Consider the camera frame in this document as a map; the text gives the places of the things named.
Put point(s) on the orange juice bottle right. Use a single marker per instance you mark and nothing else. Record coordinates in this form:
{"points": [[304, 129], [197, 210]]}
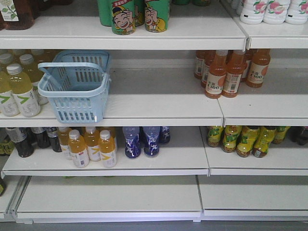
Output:
{"points": [[107, 149]]}

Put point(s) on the light blue plastic basket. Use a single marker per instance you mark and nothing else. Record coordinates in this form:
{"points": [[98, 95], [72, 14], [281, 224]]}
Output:
{"points": [[76, 84]]}

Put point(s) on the green cartoon bottle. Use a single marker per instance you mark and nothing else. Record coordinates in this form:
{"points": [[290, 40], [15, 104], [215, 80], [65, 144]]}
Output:
{"points": [[122, 16], [155, 15]]}

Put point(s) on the yellow lemon tea bottle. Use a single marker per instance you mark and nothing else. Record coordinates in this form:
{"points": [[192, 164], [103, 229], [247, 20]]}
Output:
{"points": [[266, 136], [214, 135], [249, 135], [231, 134]]}

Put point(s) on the orange juice bottle middle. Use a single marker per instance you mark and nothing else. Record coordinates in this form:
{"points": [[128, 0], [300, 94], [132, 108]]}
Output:
{"points": [[92, 142]]}

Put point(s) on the blue sports drink bottle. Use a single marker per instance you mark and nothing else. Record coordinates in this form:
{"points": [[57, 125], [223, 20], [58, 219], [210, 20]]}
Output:
{"points": [[151, 147], [132, 142]]}

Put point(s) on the pale yellow drink bottle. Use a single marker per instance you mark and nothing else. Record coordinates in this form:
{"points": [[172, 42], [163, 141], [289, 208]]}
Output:
{"points": [[8, 105], [31, 68], [23, 92]]}

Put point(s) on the orange juice bottle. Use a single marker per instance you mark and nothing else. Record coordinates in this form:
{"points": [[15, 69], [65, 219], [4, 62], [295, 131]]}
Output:
{"points": [[78, 149], [92, 142], [107, 149]]}

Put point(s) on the pale yellow drink bottle right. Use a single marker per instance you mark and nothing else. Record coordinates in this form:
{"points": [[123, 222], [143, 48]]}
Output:
{"points": [[31, 68]]}

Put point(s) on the orange C100 bottle right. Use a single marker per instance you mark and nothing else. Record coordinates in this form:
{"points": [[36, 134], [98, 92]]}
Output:
{"points": [[258, 68]]}

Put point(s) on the pale yellow drink bottle left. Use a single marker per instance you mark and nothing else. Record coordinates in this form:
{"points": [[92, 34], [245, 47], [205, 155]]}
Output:
{"points": [[8, 105]]}

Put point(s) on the orange C100 bottle front left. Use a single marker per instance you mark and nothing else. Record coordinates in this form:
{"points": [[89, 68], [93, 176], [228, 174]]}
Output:
{"points": [[217, 74]]}

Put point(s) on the green cartoon bottle right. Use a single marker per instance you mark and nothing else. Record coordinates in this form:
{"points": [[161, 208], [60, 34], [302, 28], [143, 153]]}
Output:
{"points": [[155, 15]]}

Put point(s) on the dark drink bottle middle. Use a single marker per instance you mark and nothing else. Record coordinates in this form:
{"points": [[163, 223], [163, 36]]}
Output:
{"points": [[41, 137]]}

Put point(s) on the white ad milk bottle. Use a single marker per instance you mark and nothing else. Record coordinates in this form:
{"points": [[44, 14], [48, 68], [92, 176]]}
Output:
{"points": [[275, 12], [297, 13], [253, 11]]}

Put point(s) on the green cartoon bottle left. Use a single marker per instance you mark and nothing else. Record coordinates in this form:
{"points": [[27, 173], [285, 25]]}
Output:
{"points": [[122, 16]]}

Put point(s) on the orange c100 bottle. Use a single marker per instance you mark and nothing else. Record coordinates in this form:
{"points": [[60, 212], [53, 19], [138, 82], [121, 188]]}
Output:
{"points": [[235, 69], [258, 68], [217, 74]]}

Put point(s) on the blue sports drink bottle right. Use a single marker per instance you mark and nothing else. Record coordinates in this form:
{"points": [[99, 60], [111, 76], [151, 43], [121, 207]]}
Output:
{"points": [[151, 147]]}

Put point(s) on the orange juice bottle left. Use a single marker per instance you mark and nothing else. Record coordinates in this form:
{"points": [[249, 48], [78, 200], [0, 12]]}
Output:
{"points": [[78, 149]]}

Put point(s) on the orange C100 bottle front middle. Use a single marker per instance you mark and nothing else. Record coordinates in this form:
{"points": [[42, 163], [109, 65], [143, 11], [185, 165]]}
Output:
{"points": [[235, 69]]}

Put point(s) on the pale yellow drink bottle middle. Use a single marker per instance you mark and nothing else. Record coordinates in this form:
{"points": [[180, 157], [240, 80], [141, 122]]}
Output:
{"points": [[23, 92]]}

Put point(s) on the white metal shelf unit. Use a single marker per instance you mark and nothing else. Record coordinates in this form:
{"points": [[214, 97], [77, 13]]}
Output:
{"points": [[151, 86]]}

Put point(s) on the dark drink bottle right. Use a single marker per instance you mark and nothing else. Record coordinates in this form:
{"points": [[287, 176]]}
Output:
{"points": [[52, 133]]}

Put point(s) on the dark drink bottle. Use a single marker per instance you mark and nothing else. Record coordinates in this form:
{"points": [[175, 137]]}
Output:
{"points": [[41, 137], [22, 143], [52, 133]]}

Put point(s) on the blue sports drink bottle left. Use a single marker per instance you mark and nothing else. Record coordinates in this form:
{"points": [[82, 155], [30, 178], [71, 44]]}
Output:
{"points": [[132, 142]]}

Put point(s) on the dark drink bottle left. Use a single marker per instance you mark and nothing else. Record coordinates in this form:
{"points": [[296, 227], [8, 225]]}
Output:
{"points": [[22, 143]]}

